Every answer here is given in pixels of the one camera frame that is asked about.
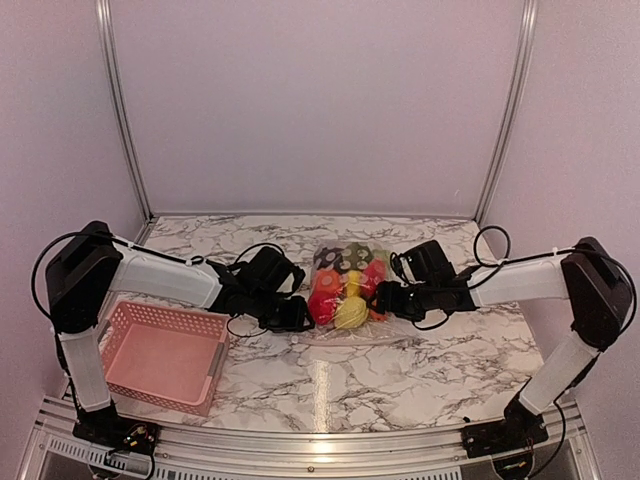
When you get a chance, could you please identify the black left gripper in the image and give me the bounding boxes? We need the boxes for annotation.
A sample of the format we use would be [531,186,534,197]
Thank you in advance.
[248,286,317,333]

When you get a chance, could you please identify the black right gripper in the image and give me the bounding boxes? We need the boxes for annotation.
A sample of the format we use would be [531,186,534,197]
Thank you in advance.
[367,279,439,321]

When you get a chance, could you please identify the clear zip top bag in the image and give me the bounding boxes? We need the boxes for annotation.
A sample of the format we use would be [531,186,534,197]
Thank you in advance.
[291,239,410,347]

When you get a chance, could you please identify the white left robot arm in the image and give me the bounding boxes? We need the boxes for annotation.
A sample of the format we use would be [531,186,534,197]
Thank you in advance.
[36,221,315,445]

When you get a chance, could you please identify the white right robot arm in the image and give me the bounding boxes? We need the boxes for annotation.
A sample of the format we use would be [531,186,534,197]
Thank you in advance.
[369,236,638,448]

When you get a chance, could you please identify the red fake apple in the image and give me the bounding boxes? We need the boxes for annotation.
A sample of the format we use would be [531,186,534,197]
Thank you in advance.
[308,291,339,325]

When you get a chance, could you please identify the orange fake fruit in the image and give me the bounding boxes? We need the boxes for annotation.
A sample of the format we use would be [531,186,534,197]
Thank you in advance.
[312,269,344,296]

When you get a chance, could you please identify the yellow fake lemon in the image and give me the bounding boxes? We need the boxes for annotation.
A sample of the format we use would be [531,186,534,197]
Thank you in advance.
[334,296,369,329]

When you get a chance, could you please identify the pink perforated plastic basket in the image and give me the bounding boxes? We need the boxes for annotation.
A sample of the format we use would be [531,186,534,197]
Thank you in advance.
[74,299,232,416]

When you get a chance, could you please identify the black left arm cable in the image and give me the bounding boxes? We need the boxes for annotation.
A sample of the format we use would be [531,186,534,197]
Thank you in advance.
[227,312,281,341]

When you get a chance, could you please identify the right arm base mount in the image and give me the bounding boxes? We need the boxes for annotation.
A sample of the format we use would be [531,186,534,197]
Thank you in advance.
[461,421,549,458]

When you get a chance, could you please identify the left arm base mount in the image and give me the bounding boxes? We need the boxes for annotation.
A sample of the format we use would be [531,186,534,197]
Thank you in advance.
[73,417,160,455]

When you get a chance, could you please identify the front aluminium rail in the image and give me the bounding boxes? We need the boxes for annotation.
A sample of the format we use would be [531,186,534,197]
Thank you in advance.
[17,399,601,479]

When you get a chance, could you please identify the left aluminium frame post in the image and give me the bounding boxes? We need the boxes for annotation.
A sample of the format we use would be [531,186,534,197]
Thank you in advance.
[95,0,153,221]

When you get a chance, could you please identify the aluminium frame post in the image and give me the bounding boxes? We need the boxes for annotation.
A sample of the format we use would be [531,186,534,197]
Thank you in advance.
[473,0,539,225]
[95,0,153,221]

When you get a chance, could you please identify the right aluminium frame post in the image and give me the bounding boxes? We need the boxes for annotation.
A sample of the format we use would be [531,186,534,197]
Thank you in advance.
[473,0,539,225]

